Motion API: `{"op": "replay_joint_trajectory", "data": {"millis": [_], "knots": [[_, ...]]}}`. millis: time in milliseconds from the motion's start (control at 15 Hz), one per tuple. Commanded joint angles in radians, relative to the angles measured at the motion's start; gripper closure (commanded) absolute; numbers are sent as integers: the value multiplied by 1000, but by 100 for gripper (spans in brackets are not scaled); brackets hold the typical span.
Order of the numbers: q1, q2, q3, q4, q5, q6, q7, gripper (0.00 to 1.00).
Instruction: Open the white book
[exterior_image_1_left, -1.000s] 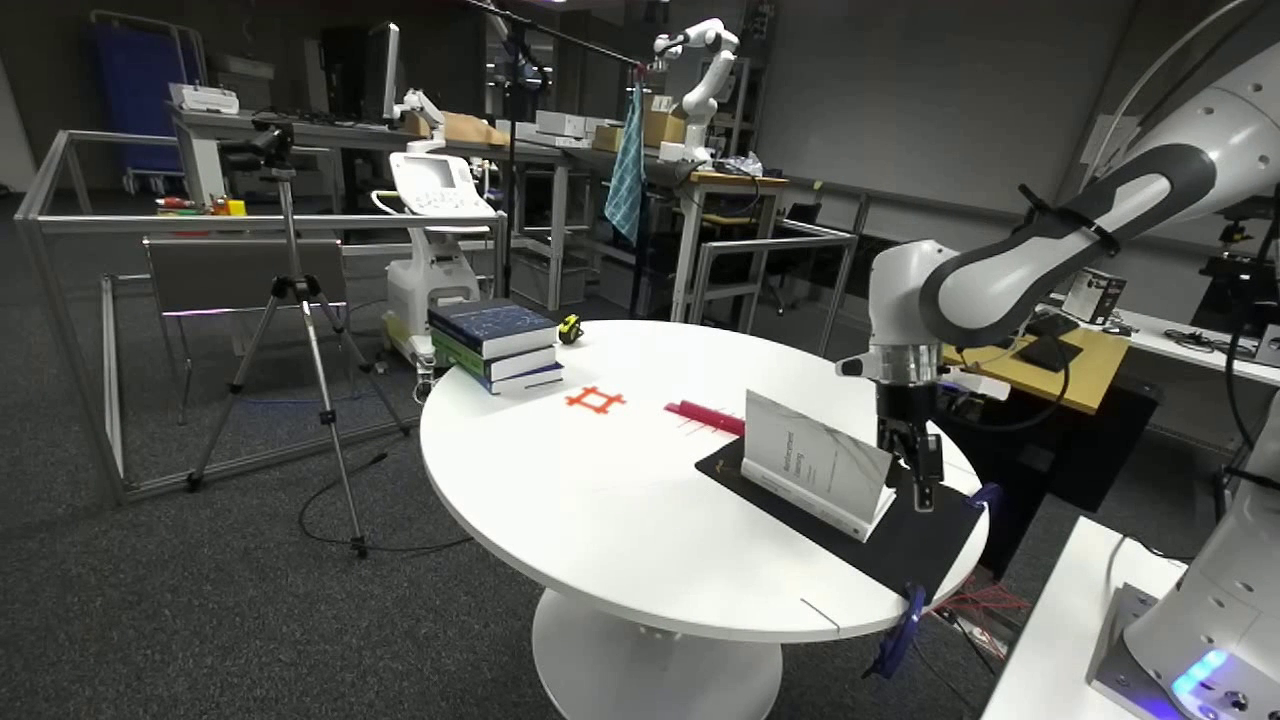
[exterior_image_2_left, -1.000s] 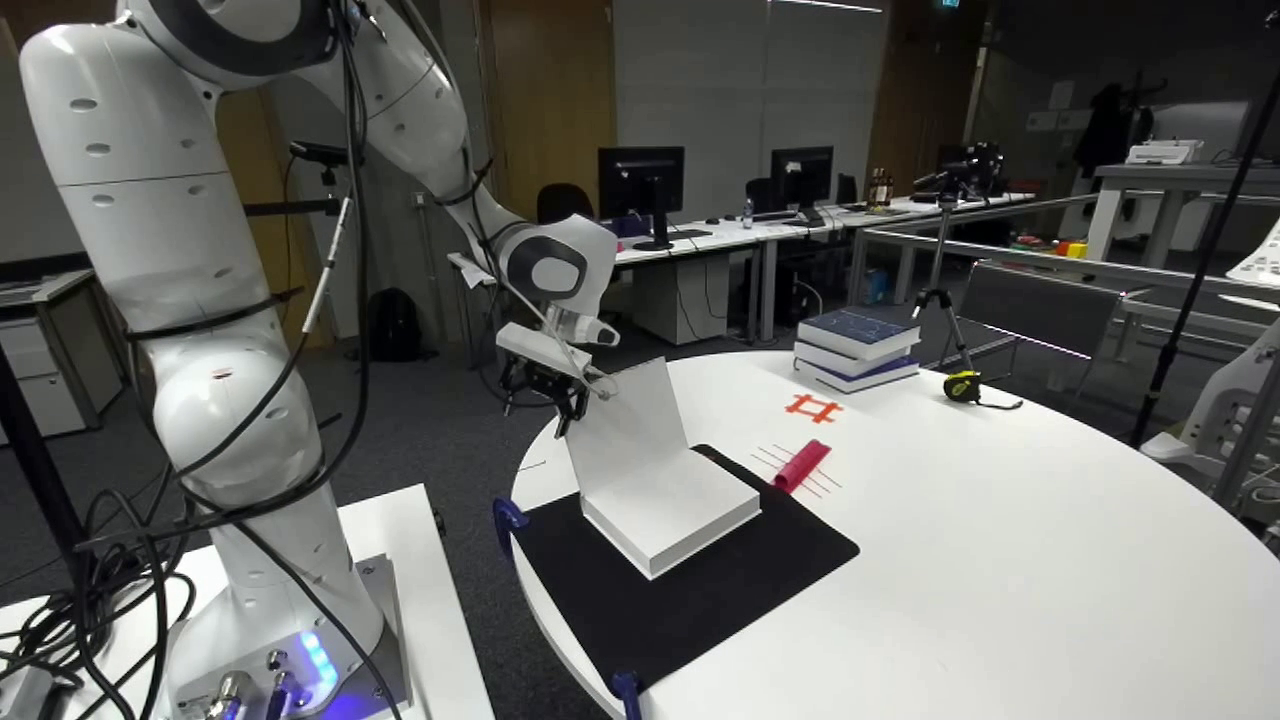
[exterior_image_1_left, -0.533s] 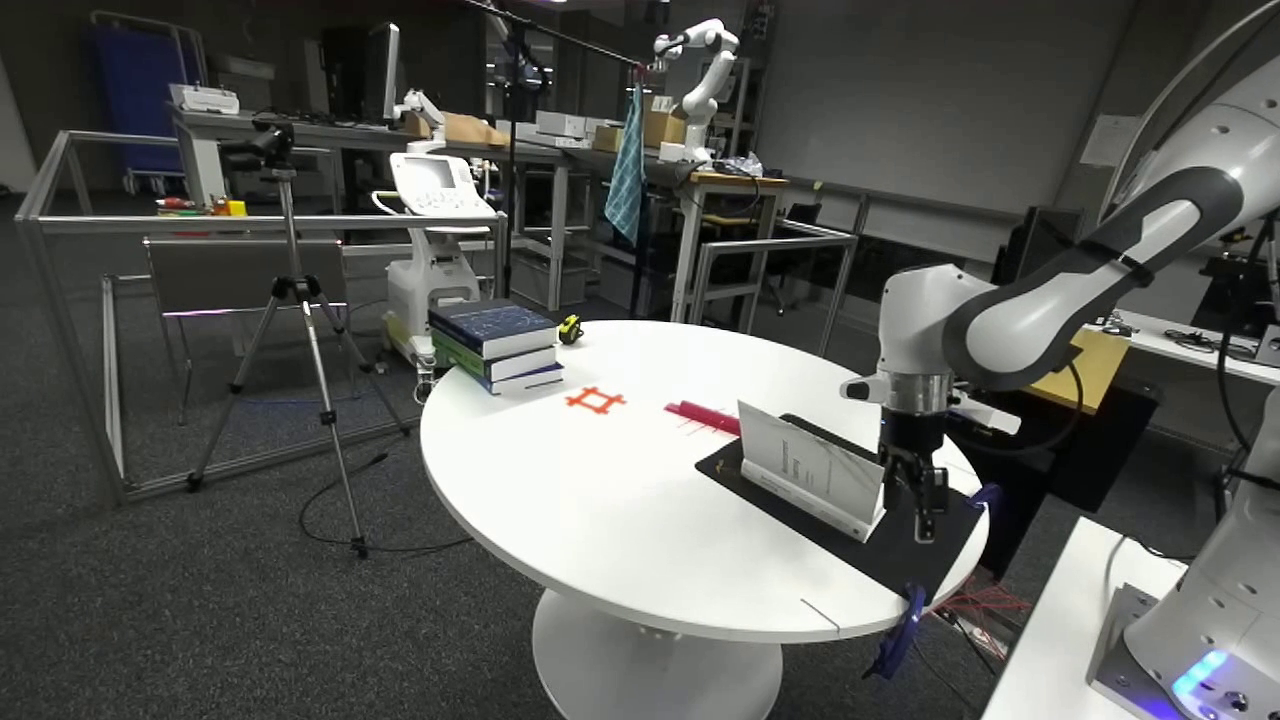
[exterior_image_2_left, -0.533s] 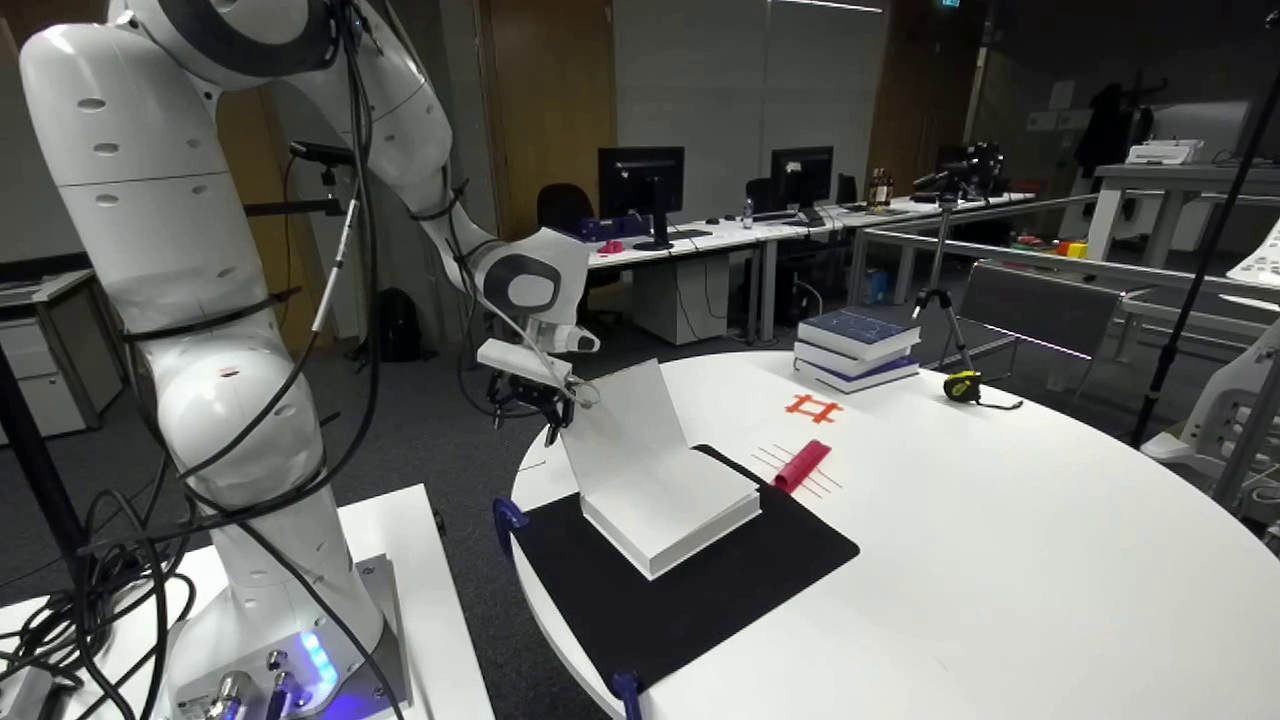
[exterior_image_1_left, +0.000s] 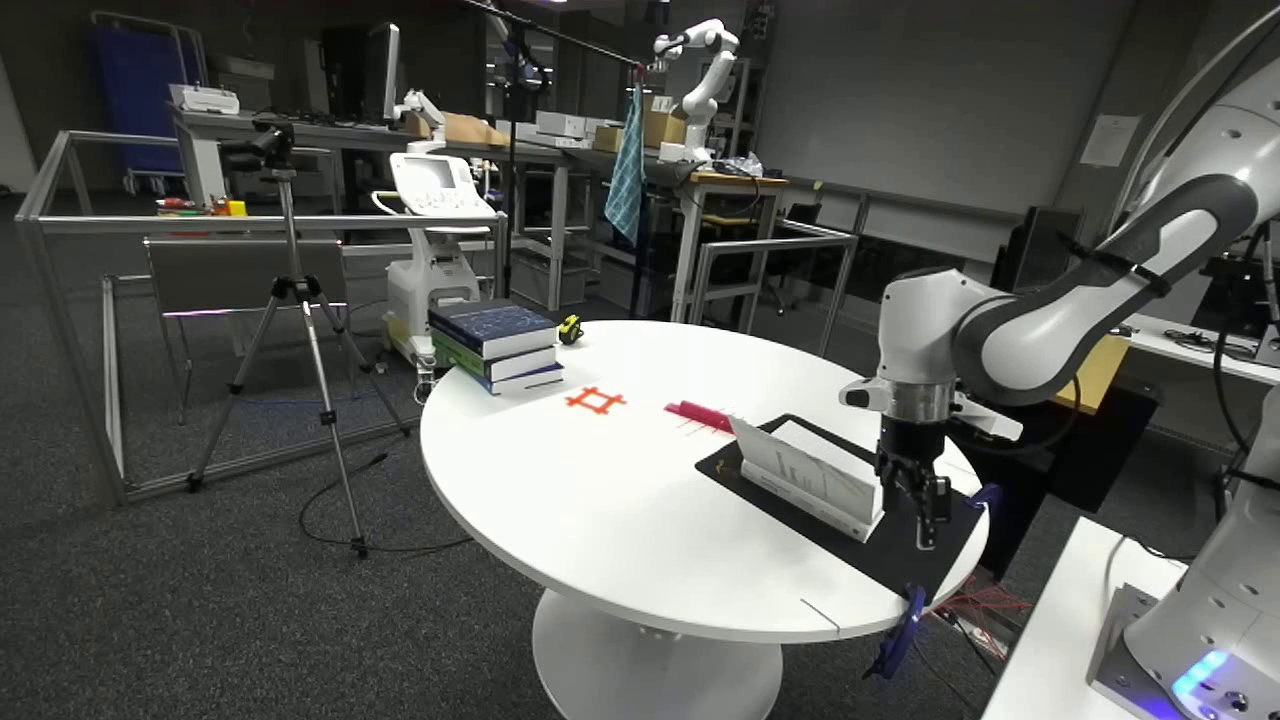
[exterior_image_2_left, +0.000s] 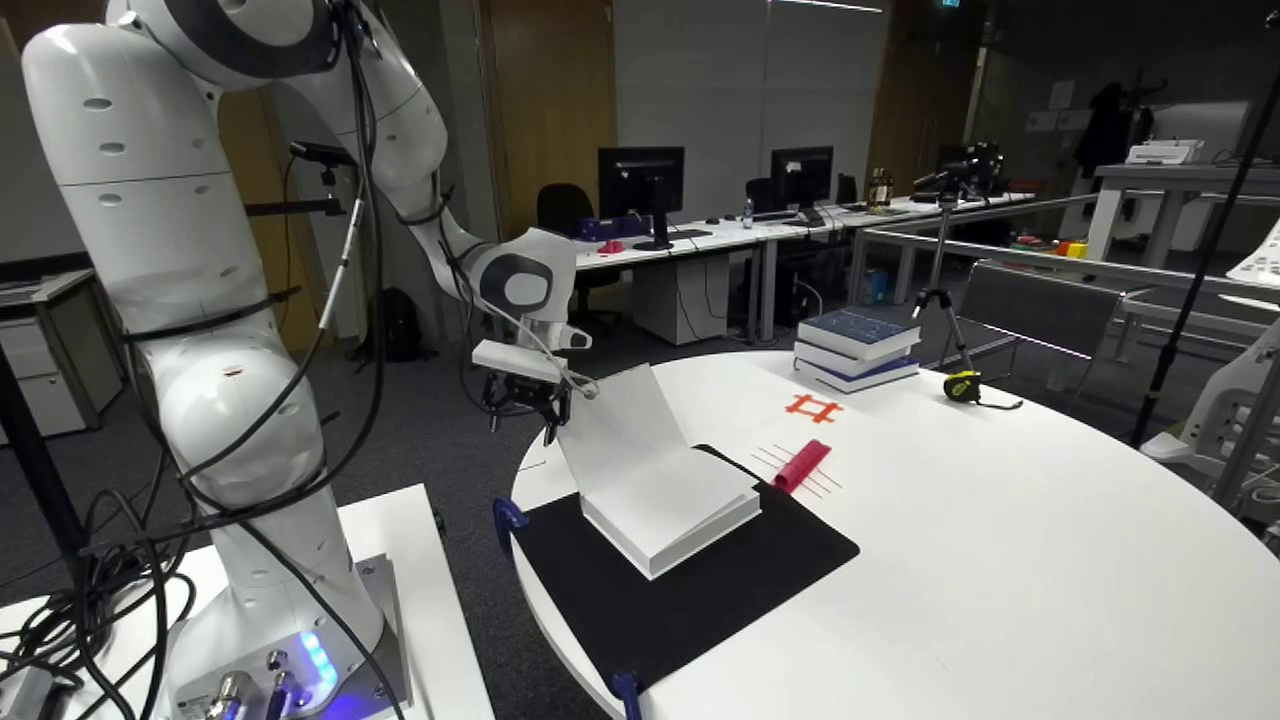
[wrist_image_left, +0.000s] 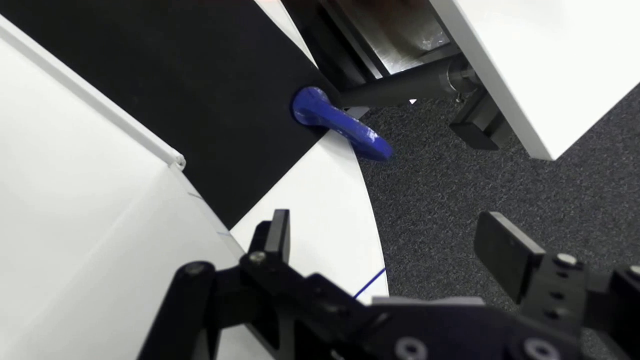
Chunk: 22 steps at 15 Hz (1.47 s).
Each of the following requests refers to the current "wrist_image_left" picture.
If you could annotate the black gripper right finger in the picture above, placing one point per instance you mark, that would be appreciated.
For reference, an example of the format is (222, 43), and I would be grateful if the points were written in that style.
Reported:
(543, 285)

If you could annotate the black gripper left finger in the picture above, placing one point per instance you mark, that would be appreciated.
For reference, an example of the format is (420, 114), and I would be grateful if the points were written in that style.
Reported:
(266, 260)

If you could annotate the white book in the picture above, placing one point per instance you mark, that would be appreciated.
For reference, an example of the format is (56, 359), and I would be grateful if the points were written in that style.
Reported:
(94, 215)

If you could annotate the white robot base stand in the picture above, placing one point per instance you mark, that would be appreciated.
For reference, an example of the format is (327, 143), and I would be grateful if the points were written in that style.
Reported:
(541, 71)

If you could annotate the white round table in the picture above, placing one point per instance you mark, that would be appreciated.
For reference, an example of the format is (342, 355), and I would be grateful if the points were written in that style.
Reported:
(332, 225)

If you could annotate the blue clamp near robot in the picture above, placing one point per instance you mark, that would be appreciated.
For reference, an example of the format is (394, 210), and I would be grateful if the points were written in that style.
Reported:
(311, 106)

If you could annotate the black mat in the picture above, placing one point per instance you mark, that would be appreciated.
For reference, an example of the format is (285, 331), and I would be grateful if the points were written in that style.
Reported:
(215, 78)

